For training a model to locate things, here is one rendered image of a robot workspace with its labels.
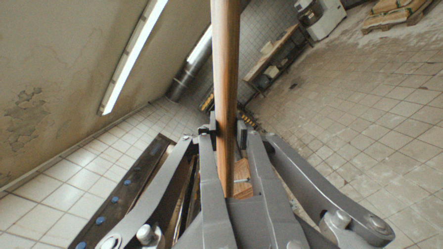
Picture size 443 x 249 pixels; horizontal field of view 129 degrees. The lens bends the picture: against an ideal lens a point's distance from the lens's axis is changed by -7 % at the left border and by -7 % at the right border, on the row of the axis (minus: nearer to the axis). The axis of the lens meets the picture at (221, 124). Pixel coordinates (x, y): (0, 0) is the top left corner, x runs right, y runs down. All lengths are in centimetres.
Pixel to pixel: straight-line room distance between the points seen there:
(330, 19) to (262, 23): 193
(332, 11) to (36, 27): 543
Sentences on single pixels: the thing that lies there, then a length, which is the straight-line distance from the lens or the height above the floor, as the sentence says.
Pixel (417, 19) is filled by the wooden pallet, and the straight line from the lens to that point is 392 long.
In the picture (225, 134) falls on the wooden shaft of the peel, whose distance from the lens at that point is 17.
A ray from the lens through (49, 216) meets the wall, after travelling 137.
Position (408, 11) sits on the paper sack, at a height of 24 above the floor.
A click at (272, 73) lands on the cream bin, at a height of 36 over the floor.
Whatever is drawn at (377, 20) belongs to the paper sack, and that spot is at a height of 22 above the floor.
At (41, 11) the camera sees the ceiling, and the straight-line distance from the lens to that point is 83.
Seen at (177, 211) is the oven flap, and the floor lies 149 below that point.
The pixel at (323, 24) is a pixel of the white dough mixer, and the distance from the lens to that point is 524.
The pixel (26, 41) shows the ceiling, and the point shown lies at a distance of 85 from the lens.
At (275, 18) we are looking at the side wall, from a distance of 577.
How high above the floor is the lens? 202
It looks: 18 degrees down
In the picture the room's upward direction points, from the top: 53 degrees counter-clockwise
